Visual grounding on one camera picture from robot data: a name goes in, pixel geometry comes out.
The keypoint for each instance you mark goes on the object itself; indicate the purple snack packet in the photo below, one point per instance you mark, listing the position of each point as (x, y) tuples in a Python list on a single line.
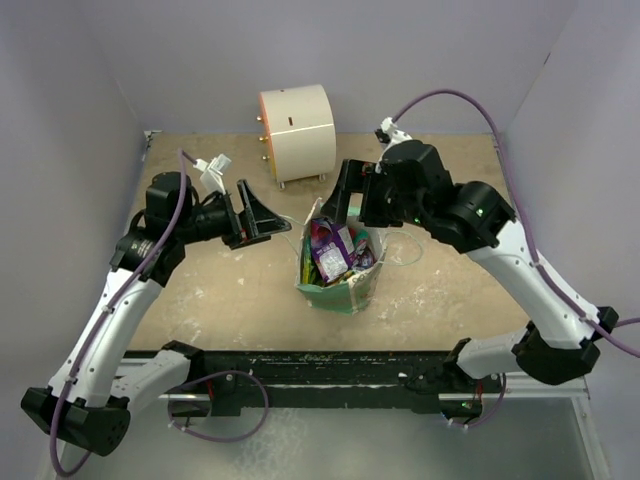
[(338, 249)]

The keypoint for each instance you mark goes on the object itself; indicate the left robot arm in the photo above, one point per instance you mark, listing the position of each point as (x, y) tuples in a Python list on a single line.
[(85, 404)]

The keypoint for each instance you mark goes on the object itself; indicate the yellow green snack packet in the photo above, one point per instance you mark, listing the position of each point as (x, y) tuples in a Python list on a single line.
[(309, 273)]

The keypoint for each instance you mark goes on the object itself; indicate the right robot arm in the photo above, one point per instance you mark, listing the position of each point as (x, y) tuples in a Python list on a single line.
[(558, 344)]

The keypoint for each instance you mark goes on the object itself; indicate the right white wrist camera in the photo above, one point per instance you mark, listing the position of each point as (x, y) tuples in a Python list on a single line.
[(393, 142)]

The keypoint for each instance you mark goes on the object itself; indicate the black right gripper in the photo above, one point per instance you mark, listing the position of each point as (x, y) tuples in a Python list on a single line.
[(357, 177)]

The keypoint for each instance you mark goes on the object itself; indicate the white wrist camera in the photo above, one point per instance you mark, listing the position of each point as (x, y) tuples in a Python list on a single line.
[(393, 142), (212, 173)]

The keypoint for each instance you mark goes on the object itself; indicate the green paper bag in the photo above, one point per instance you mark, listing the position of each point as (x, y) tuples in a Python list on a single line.
[(355, 291)]

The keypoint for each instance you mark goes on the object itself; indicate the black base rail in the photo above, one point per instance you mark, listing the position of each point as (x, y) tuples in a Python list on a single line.
[(423, 382)]

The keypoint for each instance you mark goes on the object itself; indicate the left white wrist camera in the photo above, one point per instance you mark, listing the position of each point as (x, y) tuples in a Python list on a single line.
[(212, 173)]

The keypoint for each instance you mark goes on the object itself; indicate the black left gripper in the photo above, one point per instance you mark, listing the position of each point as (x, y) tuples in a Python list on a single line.
[(259, 222)]

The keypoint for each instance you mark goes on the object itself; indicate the white cylindrical drawer cabinet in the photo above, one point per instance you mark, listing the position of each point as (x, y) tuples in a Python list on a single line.
[(299, 133)]

